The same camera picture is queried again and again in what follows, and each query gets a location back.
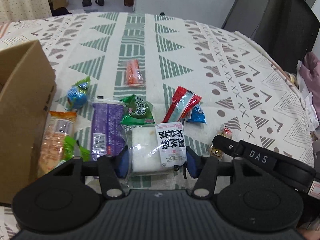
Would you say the white rice cake packet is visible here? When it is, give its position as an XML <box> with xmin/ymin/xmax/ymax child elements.
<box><xmin>121</xmin><ymin>121</ymin><xmax>187</xmax><ymax>177</ymax></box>

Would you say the blue snack packet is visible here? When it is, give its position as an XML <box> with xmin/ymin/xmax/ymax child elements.
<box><xmin>187</xmin><ymin>104</ymin><xmax>206</xmax><ymax>124</ymax></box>

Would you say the purple snack packet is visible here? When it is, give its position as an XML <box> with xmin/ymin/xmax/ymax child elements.
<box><xmin>91</xmin><ymin>101</ymin><xmax>125</xmax><ymax>160</ymax></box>

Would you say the red light-blue snack packet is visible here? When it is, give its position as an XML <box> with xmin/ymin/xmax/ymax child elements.
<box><xmin>162</xmin><ymin>86</ymin><xmax>202</xmax><ymax>123</ymax></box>

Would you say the orange biscuit packet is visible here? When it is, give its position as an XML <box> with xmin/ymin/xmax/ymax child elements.
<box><xmin>37</xmin><ymin>111</ymin><xmax>77</xmax><ymax>178</ymax></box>

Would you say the small yellow candy packet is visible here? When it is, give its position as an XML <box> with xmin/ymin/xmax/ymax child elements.
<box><xmin>207</xmin><ymin>126</ymin><xmax>232</xmax><ymax>160</ymax></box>

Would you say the bright green snack packet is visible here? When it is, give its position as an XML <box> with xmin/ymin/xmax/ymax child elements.
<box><xmin>62</xmin><ymin>135</ymin><xmax>92</xmax><ymax>161</ymax></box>

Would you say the patterned bed blanket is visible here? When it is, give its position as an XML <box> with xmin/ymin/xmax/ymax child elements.
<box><xmin>0</xmin><ymin>11</ymin><xmax>316</xmax><ymax>240</ymax></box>

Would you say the blue green candy packet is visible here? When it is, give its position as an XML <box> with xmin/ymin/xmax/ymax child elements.
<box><xmin>66</xmin><ymin>76</ymin><xmax>91</xmax><ymax>111</ymax></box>

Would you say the orange snack packet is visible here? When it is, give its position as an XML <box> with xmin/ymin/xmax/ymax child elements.
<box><xmin>124</xmin><ymin>59</ymin><xmax>145</xmax><ymax>87</ymax></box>

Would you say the pink cloth pile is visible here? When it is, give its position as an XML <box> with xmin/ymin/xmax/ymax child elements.
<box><xmin>297</xmin><ymin>52</ymin><xmax>319</xmax><ymax>131</ymax></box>

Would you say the brown cardboard box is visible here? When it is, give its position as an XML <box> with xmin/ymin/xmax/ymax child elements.
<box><xmin>0</xmin><ymin>40</ymin><xmax>56</xmax><ymax>204</ymax></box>

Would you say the right black slipper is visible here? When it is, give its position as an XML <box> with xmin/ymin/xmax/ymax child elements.
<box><xmin>95</xmin><ymin>0</ymin><xmax>105</xmax><ymax>7</ymax></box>

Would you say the black slipper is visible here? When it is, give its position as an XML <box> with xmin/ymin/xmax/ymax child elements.
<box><xmin>95</xmin><ymin>0</ymin><xmax>105</xmax><ymax>7</ymax></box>
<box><xmin>82</xmin><ymin>0</ymin><xmax>92</xmax><ymax>7</ymax></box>

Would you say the left black slipper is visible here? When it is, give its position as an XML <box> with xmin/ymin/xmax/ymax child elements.
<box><xmin>82</xmin><ymin>0</ymin><xmax>92</xmax><ymax>7</ymax></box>

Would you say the small cardboard box on floor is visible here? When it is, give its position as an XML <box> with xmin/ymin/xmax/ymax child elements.
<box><xmin>52</xmin><ymin>0</ymin><xmax>69</xmax><ymax>10</ymax></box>

